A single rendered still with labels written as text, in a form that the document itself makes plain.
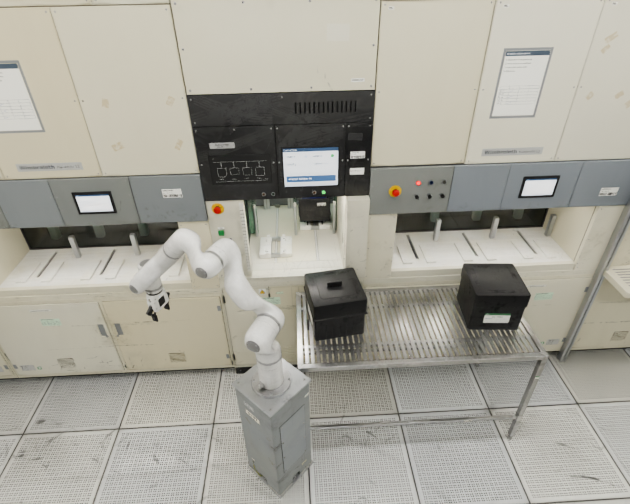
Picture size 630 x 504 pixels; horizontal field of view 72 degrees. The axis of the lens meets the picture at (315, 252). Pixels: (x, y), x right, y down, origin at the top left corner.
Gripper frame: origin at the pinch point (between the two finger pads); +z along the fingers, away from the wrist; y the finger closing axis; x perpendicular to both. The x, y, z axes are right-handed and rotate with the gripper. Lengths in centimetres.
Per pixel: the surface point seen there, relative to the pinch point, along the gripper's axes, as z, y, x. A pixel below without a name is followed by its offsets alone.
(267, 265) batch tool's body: 14, 71, -22
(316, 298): 0, 38, -69
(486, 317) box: 16, 73, -154
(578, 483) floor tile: 101, 50, -222
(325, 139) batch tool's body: -71, 76, -60
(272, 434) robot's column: 41, -17, -67
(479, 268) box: 0, 94, -145
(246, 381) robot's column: 25, -5, -48
